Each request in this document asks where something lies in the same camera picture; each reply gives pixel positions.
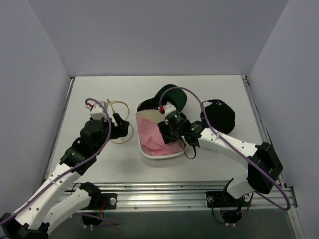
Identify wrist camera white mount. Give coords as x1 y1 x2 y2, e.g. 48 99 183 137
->
158 104 177 116
85 102 107 122

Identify pink bucket hat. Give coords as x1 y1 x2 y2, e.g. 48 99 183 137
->
135 111 186 157

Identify black NY baseball cap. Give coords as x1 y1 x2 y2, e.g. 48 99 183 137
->
202 99 236 134

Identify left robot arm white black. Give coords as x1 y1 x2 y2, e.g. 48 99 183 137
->
0 113 130 239

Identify purple cable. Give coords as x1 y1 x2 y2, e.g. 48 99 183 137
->
159 86 292 212
0 98 119 229

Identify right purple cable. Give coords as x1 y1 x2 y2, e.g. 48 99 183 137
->
159 86 292 212

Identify white perforated tray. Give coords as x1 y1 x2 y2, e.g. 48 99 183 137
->
136 99 188 160

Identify gold wire hat stand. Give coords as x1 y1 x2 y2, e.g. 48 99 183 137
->
107 99 134 144

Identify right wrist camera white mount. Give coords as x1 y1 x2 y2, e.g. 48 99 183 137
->
158 104 177 116

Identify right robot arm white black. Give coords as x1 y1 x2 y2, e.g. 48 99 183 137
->
158 119 288 206

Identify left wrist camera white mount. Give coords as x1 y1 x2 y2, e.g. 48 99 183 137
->
85 102 107 122

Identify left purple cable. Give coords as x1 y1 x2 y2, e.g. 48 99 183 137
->
0 98 119 229

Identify black cap green brim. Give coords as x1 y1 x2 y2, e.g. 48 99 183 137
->
137 84 187 119

